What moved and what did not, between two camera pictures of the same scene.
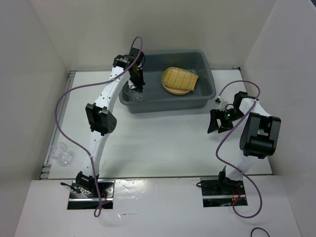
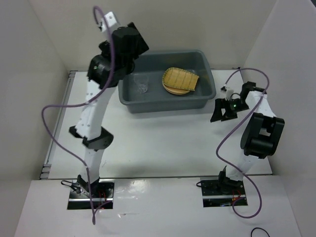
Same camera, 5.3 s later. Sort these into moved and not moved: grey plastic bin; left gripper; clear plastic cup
Moved: clear plastic cup; left gripper
Not moved: grey plastic bin
